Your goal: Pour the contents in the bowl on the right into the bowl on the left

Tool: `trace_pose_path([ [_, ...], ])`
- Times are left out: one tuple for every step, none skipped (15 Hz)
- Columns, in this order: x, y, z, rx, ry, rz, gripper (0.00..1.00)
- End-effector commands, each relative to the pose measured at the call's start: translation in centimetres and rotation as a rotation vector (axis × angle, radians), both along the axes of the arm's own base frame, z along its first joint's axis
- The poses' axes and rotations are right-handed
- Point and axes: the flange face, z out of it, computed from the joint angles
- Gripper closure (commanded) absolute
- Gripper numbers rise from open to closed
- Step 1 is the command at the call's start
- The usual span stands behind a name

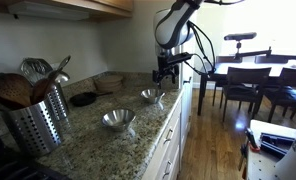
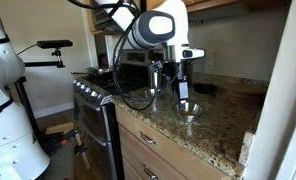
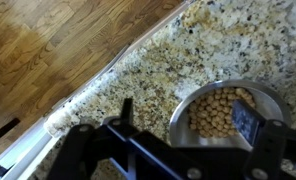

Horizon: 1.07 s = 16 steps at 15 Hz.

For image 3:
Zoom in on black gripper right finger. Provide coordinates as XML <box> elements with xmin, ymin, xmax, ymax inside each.
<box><xmin>231</xmin><ymin>99</ymin><xmax>296</xmax><ymax>180</ymax></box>

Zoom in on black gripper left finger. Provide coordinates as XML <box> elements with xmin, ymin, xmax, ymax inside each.
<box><xmin>47</xmin><ymin>98</ymin><xmax>202</xmax><ymax>180</ymax></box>

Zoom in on large steel bowl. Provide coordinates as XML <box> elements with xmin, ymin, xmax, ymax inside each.
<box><xmin>168</xmin><ymin>79</ymin><xmax>292</xmax><ymax>150</ymax></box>

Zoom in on chickpeas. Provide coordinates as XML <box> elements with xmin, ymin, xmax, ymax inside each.
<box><xmin>187</xmin><ymin>87</ymin><xmax>257</xmax><ymax>139</ymax></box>

